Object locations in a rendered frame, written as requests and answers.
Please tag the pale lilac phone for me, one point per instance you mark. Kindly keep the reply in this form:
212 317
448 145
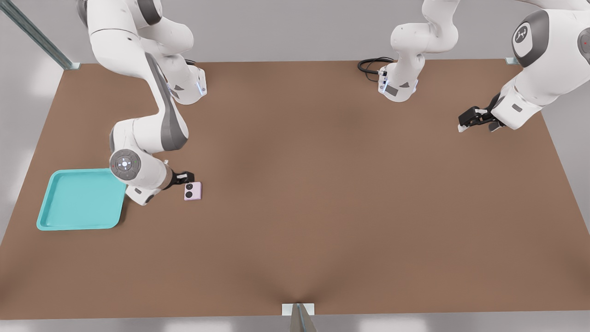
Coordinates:
193 191

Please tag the pale blue-green tray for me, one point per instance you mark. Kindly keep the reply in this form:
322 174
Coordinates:
80 199

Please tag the silver frame post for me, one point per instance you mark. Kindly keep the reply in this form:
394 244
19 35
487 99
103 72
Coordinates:
37 34
512 61
299 317

